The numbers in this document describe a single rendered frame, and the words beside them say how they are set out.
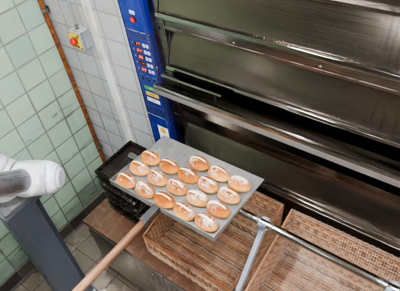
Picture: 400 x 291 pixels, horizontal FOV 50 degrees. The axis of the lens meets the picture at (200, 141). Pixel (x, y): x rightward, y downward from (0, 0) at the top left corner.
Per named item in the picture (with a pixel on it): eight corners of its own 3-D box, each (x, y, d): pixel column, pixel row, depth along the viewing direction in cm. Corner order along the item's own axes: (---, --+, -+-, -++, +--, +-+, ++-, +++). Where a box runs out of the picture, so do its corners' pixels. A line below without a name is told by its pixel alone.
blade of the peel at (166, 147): (214, 241, 158) (213, 237, 156) (110, 184, 185) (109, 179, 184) (264, 179, 178) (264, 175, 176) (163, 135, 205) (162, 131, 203)
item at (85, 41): (82, 40, 234) (76, 23, 227) (94, 44, 229) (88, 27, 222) (71, 47, 230) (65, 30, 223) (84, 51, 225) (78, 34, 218)
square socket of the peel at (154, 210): (146, 228, 166) (144, 222, 163) (139, 224, 168) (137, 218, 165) (161, 212, 171) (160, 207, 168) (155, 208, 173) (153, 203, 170)
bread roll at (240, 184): (254, 185, 176) (253, 176, 172) (246, 196, 172) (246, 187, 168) (233, 177, 180) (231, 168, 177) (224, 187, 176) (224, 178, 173)
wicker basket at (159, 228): (201, 191, 254) (195, 159, 235) (286, 235, 225) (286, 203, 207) (146, 252, 229) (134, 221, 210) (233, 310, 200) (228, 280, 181)
